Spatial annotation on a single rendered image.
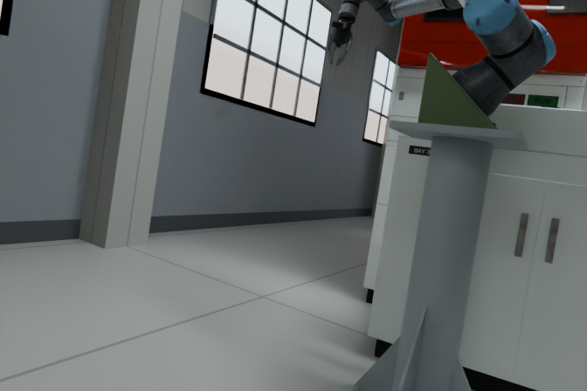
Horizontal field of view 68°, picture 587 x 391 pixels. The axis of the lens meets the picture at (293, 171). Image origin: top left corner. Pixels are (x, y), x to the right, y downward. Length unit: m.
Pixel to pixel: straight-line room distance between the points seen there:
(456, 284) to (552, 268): 0.42
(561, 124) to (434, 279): 0.66
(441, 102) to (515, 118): 0.41
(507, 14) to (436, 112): 0.28
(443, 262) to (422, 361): 0.27
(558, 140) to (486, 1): 0.57
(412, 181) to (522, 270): 0.45
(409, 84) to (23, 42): 1.99
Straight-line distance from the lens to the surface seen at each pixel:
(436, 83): 1.25
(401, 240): 1.61
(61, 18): 2.83
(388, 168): 2.26
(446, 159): 1.23
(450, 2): 1.67
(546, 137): 1.59
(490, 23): 1.18
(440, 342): 1.29
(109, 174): 2.74
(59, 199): 2.87
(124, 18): 2.87
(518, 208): 1.57
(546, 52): 1.29
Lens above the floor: 0.68
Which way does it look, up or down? 2 degrees down
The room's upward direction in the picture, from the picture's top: 9 degrees clockwise
